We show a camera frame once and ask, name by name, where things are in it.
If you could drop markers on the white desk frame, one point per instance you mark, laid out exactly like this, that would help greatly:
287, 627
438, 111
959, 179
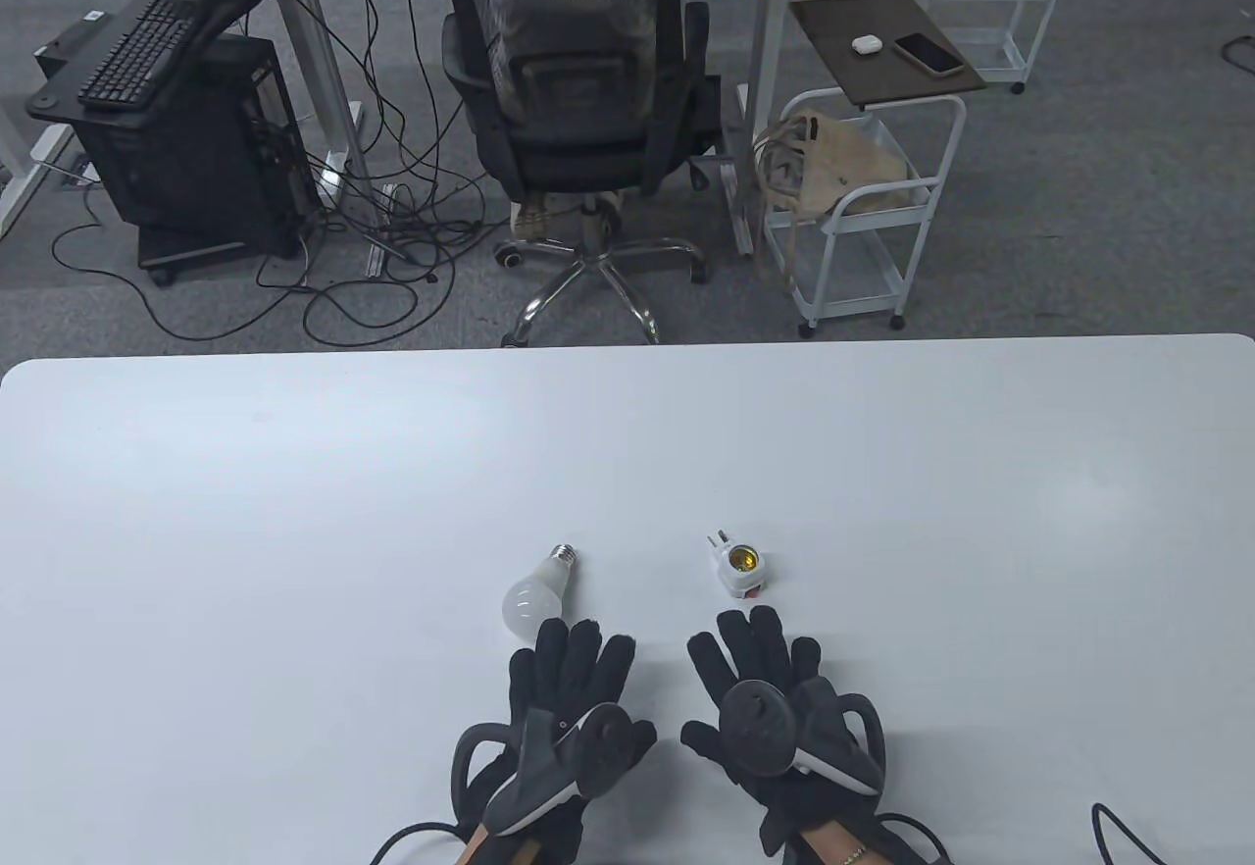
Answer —
326, 71
770, 22

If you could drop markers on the black mesh office chair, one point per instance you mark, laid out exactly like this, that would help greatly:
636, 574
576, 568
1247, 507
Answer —
578, 159

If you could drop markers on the white cart with brown top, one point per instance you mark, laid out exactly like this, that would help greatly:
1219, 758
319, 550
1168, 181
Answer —
882, 80

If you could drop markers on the black keyboard tray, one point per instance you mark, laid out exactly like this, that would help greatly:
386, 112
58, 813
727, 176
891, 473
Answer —
59, 100

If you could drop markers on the beige tote bag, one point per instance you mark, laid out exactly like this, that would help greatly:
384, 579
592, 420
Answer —
853, 159

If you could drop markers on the person's left forearm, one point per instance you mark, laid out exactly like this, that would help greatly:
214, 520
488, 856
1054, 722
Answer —
476, 850

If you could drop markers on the dark smartphone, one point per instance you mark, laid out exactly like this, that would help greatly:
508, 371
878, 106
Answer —
929, 54

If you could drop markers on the white plug-in bulb socket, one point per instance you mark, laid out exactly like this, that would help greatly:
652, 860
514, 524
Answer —
730, 581

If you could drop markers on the person's left hand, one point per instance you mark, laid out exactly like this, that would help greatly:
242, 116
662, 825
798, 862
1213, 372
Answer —
578, 669

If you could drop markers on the white earbuds case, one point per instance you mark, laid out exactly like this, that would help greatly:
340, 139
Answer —
867, 45

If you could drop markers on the person's right hand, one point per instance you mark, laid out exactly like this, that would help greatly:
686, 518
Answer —
755, 654

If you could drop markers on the white light bulb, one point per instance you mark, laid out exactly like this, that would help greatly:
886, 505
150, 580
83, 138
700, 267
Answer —
529, 600

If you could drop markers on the black keyboard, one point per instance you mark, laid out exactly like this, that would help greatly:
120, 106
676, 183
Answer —
137, 56

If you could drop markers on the black computer tower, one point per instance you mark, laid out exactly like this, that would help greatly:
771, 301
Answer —
196, 149

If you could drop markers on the white power strip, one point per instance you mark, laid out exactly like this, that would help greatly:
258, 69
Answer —
379, 237

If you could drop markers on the person's right forearm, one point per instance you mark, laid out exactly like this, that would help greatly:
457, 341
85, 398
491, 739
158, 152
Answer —
833, 845

